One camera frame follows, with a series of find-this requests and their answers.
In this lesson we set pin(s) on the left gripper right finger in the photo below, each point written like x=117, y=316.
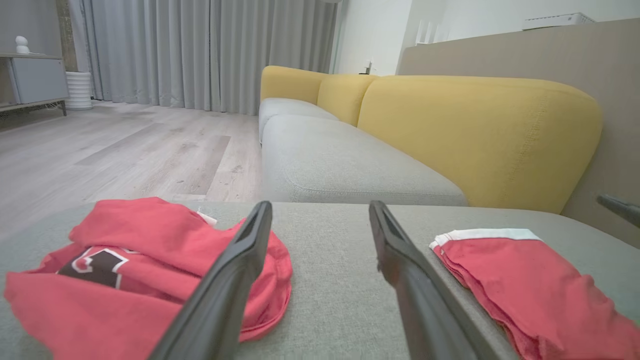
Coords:
x=420, y=300

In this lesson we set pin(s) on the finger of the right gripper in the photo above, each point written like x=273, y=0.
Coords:
x=625, y=209

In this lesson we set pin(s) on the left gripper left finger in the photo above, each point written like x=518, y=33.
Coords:
x=225, y=290

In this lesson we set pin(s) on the red shorts with white trim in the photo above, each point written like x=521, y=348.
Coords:
x=540, y=295

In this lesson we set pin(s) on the red Bulls basketball jersey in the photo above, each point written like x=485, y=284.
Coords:
x=100, y=320

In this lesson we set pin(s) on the large grey sofa seat cushion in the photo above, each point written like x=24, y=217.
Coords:
x=340, y=160

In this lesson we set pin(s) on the wide yellow sofa back cushion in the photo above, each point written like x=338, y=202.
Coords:
x=475, y=135

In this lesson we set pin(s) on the small grey sofa seat cushion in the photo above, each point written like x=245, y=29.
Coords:
x=287, y=107

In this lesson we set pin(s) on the white flat box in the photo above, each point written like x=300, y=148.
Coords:
x=557, y=21

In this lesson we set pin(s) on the narrow yellow sofa back cushion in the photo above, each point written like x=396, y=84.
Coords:
x=345, y=97

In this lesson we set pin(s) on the yellow sofa end back cushion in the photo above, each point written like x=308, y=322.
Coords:
x=290, y=82

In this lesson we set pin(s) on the small dark tabletop object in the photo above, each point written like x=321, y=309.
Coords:
x=367, y=67

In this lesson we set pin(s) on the grey pleated curtain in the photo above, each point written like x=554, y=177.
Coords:
x=200, y=50

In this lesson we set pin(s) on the white ribbed cylinder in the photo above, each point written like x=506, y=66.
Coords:
x=79, y=90

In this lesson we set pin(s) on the white slatted object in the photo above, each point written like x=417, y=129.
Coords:
x=432, y=34

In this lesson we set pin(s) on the pale media cabinet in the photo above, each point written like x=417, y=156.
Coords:
x=40, y=80

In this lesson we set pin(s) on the small white figurine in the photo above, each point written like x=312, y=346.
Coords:
x=21, y=45

